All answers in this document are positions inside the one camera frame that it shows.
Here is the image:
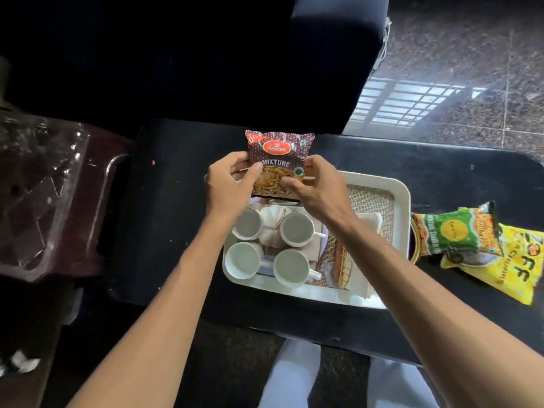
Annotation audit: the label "person's right hand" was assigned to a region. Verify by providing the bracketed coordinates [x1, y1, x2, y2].
[280, 155, 358, 235]

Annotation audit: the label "person's left hand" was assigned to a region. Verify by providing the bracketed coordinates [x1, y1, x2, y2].
[205, 151, 264, 228]

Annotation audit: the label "maroon snack mix packet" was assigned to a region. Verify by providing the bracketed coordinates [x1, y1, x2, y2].
[245, 130, 316, 203]

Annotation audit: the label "person's left forearm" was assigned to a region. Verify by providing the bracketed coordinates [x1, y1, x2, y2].
[67, 210, 239, 408]

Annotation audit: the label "person's right forearm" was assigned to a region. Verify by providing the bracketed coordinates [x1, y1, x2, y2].
[333, 216, 544, 408]

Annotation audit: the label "white ceramic teapot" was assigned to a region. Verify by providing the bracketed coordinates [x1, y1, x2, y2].
[258, 204, 290, 249]

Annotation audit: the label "white ceramic cup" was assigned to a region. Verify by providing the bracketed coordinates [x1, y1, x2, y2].
[232, 207, 277, 242]
[224, 241, 273, 280]
[272, 249, 323, 289]
[279, 212, 327, 248]

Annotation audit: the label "beige burlap tray mat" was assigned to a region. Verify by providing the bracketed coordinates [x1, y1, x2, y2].
[314, 184, 396, 289]

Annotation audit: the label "white box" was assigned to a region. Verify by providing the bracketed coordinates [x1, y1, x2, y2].
[356, 212, 384, 237]

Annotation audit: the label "white rectangular serving tray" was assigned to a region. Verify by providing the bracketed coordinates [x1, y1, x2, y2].
[221, 170, 412, 310]

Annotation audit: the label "dark blue sofa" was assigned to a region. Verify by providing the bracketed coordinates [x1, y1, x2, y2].
[0, 0, 391, 138]

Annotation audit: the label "gold rimmed plate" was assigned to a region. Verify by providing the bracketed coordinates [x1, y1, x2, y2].
[409, 214, 422, 265]

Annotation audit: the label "maroon plastic chair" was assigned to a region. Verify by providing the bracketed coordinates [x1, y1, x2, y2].
[0, 112, 133, 286]

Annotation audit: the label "green snack packet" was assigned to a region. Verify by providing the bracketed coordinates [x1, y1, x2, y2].
[411, 201, 501, 257]

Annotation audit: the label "person's white trousers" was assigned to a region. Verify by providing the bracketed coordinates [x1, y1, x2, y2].
[258, 338, 438, 408]

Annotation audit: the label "clear plastic wrap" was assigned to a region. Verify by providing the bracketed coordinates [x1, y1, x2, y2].
[0, 114, 88, 269]

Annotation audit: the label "yellow snack packet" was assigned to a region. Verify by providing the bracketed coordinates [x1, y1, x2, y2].
[440, 223, 544, 306]

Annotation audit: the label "white crumpled paper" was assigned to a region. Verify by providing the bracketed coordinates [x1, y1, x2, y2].
[0, 349, 42, 377]

